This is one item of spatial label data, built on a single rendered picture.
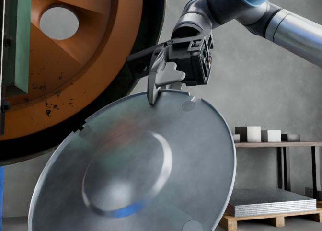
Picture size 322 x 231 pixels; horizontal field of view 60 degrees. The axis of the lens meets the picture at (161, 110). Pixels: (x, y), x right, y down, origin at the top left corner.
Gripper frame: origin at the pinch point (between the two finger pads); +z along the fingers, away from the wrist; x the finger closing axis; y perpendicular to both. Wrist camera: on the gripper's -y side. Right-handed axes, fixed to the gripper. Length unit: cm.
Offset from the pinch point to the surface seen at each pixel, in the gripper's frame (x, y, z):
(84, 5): -8.4, -24.8, -28.8
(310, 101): 295, 66, -352
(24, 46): -11.9, -19.0, -1.2
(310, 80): 272, 68, -377
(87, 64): 2.0, -23.3, -18.2
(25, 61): -9.8, -19.7, -0.3
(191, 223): 1.5, 10.1, 18.2
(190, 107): -0.2, 7.1, 1.8
